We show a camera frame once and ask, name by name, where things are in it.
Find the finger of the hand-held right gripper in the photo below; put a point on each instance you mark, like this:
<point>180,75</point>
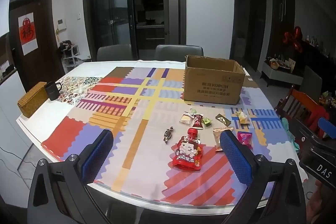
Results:
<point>305,129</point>
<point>327,128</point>

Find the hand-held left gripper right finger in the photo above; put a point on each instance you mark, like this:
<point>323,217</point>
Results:
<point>235,158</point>

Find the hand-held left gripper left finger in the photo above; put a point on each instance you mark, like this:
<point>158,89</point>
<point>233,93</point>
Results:
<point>97,153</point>

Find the pink snack packet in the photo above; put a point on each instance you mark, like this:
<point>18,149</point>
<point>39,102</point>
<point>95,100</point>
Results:
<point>244,138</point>

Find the orange beige biscuit packet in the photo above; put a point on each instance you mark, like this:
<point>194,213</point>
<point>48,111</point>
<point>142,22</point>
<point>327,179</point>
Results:
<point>219,138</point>

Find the dark olive snack packet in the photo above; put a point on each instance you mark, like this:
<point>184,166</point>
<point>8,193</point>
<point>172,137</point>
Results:
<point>223,119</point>

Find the red jelly pouch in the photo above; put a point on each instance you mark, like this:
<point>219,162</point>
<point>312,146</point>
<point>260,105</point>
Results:
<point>187,153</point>

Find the pale green candy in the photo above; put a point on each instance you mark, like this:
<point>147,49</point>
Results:
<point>193,110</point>

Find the foil twist-wrapped candy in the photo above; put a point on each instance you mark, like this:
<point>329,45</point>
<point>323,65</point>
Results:
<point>168,134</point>

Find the brown cardboard box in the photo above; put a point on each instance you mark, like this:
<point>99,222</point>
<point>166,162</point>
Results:
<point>210,87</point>

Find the person's right hand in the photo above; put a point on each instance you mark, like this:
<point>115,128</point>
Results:
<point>324,203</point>

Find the teal cloth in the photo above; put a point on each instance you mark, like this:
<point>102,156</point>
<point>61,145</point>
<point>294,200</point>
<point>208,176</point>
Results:
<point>288,132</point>

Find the flower bouquet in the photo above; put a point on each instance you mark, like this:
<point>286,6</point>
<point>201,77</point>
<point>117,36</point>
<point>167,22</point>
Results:
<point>326,100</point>

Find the orange wooden chair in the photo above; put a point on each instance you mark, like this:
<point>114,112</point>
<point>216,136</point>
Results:
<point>302,102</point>

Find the yellow white snack packet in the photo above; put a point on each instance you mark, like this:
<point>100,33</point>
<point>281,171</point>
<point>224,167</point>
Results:
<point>242,117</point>

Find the small green snack packet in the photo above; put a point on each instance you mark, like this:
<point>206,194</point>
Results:
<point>206,122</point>

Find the grey dining chair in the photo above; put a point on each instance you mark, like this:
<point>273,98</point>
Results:
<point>114,52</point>
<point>178,52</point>
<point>311,82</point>

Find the small red snack packet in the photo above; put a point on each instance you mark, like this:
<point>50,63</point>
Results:
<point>197,121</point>

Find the low white cabinet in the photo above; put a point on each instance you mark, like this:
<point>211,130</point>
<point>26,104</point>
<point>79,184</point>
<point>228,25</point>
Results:
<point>283,74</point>

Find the beige wafer packet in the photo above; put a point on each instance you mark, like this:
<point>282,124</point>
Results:
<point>187,119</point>

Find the dark long sideboard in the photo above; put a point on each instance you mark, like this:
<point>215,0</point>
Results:
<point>320,61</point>

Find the floral patterned cloth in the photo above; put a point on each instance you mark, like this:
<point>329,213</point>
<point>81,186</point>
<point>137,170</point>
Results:
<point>81,85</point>

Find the colourful patchwork table mat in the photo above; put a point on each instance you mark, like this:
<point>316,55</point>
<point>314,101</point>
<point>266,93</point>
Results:
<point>147,98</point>

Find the black mug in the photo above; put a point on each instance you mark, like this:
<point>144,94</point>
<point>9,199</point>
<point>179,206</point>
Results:
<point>52,91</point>

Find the woven wicker box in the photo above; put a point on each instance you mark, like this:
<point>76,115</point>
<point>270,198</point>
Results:
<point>31,100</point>

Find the red foil balloon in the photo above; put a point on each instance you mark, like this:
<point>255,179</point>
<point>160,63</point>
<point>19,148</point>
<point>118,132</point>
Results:
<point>296,35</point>

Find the white shelf with toys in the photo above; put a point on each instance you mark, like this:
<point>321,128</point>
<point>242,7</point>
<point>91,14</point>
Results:
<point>69,56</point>

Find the dark interior door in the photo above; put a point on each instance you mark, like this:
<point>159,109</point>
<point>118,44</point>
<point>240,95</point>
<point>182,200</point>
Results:
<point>258,29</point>

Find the tall dark cabinet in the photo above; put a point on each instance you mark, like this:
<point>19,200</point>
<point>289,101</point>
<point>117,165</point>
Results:
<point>282,16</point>

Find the dark wooden door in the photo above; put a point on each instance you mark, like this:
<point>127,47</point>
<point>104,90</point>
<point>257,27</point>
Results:
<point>44,43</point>

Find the black framed sliding glass door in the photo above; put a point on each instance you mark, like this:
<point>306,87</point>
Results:
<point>110,16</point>

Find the red and white door poster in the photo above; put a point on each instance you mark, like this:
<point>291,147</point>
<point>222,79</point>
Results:
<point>27,32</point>

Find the grey refrigerator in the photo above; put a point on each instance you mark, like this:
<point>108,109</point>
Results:
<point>169,3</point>

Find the white wall intercom panel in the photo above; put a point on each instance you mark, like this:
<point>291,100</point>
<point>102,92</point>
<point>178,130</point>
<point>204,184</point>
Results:
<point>61,24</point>

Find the white light switch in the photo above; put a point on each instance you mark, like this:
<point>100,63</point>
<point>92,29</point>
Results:
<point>78,16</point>

